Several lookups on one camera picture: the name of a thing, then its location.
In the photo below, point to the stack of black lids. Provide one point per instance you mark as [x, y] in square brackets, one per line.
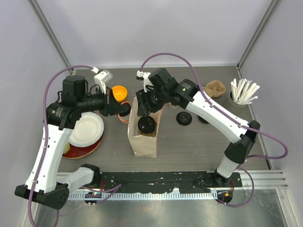
[184, 118]

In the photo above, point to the red plate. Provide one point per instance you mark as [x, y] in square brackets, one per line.
[77, 152]

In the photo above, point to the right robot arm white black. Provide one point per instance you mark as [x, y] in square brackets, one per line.
[233, 128]

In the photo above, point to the brown paper bag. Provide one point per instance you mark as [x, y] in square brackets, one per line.
[142, 146]

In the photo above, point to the white paper cup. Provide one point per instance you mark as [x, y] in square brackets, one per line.
[127, 108]
[150, 134]

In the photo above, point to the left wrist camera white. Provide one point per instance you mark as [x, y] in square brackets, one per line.
[101, 78]

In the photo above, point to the cardboard cup carrier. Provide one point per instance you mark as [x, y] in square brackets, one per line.
[214, 89]

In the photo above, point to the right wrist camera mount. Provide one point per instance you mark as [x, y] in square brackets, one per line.
[144, 77]

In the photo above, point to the grey straw holder cup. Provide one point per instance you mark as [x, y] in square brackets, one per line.
[231, 102]

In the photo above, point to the loose black lid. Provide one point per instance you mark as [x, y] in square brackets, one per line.
[202, 120]

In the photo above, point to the orange bowl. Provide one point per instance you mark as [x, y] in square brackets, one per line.
[120, 93]

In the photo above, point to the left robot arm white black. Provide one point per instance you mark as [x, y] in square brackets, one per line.
[59, 121]

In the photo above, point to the stack of white paper cups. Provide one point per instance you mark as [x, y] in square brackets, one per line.
[172, 106]

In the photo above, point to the bundle of wrapped straws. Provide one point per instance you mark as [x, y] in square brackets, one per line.
[243, 91]

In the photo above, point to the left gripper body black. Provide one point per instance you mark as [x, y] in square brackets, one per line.
[99, 101]

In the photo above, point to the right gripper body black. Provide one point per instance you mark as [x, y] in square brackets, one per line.
[156, 99]

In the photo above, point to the white plate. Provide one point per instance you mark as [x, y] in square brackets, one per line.
[88, 130]

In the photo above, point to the yellow green mug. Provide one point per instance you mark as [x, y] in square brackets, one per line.
[66, 148]

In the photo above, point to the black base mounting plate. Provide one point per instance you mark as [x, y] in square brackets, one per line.
[165, 182]

